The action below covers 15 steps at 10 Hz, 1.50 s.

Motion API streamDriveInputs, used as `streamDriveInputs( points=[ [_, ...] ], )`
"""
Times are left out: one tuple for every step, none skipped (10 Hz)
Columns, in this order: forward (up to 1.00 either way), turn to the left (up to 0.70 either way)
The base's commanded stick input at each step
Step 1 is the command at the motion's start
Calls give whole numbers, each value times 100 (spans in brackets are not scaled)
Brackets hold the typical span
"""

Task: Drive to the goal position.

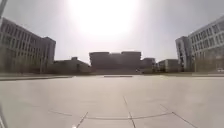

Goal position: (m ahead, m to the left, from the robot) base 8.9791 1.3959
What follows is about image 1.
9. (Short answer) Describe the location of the small grey building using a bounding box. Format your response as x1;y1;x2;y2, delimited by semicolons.
140;57;157;74

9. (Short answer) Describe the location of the dark wide block building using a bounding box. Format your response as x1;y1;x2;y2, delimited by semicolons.
88;50;143;75

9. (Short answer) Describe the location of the low dark building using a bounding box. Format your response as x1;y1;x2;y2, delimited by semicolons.
51;56;92;75

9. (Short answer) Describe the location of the large grey multi-storey building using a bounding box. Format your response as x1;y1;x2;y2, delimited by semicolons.
0;17;57;75

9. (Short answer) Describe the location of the white multi-storey building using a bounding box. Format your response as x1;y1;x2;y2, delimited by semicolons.
175;15;224;73

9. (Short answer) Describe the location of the pale low building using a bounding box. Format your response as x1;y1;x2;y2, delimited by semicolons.
157;58;180;73

